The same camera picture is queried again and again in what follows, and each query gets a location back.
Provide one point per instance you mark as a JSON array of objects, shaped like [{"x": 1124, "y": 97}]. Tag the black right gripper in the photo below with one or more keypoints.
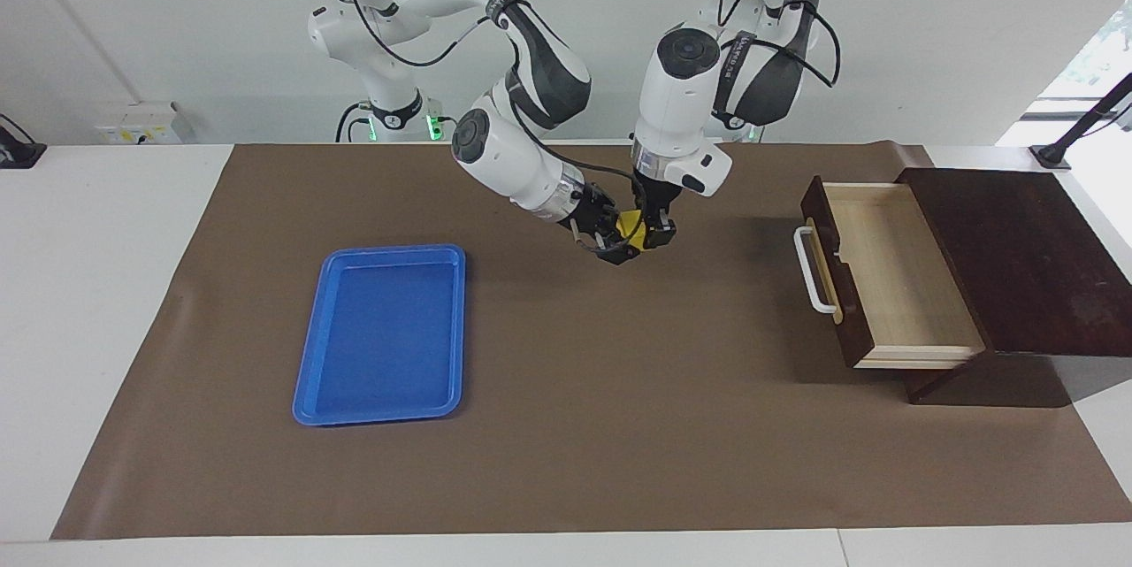
[{"x": 591, "y": 209}]

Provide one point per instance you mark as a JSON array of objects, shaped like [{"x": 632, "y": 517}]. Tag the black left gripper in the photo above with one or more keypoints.
[{"x": 654, "y": 195}]

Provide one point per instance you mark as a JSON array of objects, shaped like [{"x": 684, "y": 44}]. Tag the yellow cube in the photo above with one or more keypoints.
[{"x": 631, "y": 224}]

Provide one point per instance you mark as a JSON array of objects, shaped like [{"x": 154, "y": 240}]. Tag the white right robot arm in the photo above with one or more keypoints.
[{"x": 513, "y": 151}]

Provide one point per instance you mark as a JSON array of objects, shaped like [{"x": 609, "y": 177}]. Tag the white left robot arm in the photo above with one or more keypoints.
[{"x": 681, "y": 98}]

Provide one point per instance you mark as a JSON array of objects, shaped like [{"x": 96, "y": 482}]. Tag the dark wooden drawer cabinet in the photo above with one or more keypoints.
[{"x": 1035, "y": 266}]

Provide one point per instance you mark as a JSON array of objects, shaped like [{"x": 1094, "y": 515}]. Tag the brown paper table mat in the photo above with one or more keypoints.
[{"x": 575, "y": 372}]

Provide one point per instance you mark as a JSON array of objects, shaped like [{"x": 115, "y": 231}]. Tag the blue plastic tray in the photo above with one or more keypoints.
[{"x": 380, "y": 337}]

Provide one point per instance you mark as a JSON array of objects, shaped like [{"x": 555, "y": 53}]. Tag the black clamp stand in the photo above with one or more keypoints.
[{"x": 1083, "y": 129}]

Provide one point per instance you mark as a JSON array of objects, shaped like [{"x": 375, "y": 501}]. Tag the white wall socket box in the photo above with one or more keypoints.
[{"x": 141, "y": 126}]

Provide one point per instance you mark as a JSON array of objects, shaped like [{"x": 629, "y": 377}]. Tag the black desk mount base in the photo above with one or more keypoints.
[{"x": 19, "y": 151}]

